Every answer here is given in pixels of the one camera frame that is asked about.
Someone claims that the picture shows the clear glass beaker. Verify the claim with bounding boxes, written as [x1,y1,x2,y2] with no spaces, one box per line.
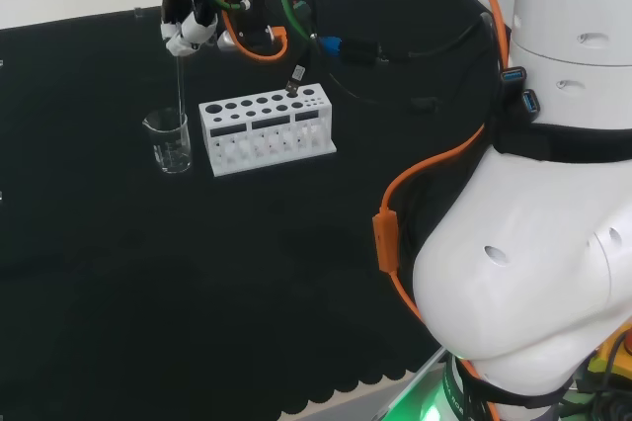
[142,108,195,175]

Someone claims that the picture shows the white test tube rack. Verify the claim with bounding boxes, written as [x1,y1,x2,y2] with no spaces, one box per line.
[198,83,339,178]

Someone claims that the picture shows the clear glass rod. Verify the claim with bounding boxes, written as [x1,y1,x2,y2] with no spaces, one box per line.
[174,55,188,146]

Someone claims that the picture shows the black bench cloth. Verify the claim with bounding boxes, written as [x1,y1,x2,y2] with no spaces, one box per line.
[0,0,514,421]

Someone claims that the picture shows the black serial adapter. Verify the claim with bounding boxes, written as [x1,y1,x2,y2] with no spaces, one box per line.
[340,37,392,67]

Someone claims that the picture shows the orange cable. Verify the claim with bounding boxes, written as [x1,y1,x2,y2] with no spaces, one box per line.
[211,0,510,421]

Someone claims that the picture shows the yellow stop button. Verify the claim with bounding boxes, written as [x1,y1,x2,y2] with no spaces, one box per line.
[586,324,632,376]

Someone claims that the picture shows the metal base plate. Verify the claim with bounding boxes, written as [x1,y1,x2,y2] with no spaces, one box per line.
[340,345,453,421]

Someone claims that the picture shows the black USB plug cable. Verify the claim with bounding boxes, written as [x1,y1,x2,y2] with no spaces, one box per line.
[284,40,317,99]

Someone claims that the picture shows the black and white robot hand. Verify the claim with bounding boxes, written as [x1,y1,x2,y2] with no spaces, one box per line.
[158,0,220,58]

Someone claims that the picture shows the blue cable connector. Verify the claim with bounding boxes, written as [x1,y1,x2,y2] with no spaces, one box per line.
[319,35,345,56]

